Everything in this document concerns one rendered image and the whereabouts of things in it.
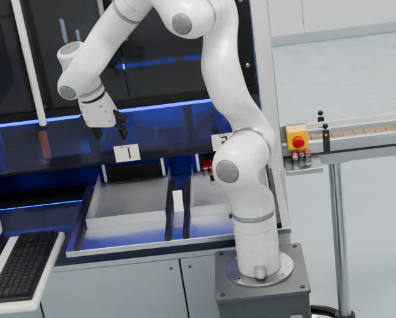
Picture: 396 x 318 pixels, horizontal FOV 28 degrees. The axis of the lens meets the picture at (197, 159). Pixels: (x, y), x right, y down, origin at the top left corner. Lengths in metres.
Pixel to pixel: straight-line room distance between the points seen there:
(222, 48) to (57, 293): 1.39
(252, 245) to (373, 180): 2.57
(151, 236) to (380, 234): 1.88
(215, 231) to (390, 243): 1.73
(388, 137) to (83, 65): 1.23
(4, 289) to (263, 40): 1.13
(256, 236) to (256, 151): 0.25
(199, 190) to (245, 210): 0.63
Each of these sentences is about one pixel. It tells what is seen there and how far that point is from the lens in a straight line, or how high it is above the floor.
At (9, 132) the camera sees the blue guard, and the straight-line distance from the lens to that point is 2.80.
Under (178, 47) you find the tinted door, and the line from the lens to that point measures 2.63.
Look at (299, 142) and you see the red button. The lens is 2.70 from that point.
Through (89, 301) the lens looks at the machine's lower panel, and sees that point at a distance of 3.07.
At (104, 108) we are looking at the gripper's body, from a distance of 2.30.
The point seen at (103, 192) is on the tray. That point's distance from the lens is 2.82.
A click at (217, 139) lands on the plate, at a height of 1.03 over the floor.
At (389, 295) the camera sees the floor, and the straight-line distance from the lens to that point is 3.67.
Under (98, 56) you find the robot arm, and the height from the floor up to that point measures 1.50.
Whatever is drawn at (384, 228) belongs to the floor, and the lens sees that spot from 4.18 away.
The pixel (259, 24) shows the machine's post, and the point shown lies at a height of 1.41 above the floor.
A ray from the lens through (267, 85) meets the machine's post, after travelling 2.66.
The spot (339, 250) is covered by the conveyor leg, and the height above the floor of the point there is 0.45.
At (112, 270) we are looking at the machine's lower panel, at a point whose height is 0.56.
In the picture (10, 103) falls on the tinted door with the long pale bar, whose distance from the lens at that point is 2.77.
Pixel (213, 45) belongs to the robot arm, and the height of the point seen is 1.52.
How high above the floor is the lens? 2.06
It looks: 23 degrees down
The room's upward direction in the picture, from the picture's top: 8 degrees counter-clockwise
